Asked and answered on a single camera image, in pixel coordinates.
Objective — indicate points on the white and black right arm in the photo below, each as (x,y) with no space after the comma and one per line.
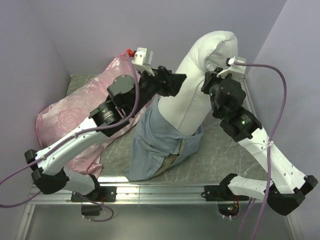
(288,186)

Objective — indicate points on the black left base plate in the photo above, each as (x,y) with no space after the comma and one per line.
(93,204)

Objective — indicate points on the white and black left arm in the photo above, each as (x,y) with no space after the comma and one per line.
(127,95)

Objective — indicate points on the white pillow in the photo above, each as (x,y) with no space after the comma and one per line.
(188,109)

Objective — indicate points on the pink satin rose pillow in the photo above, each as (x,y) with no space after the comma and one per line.
(62,117)

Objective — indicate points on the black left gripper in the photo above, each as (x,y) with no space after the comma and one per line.
(169,83)

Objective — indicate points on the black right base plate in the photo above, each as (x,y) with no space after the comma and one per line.
(227,202)

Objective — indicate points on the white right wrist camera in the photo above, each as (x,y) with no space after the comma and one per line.
(237,71)

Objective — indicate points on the blue-grey pillowcase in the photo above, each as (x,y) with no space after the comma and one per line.
(157,145)

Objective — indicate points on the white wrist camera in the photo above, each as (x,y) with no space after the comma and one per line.
(237,71)
(141,59)

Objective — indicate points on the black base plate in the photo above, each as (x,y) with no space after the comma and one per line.
(93,204)
(227,202)

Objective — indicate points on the aluminium frame rail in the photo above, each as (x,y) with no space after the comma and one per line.
(168,207)

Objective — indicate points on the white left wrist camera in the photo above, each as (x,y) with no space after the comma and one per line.
(141,59)

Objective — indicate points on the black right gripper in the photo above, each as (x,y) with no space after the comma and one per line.
(210,78)

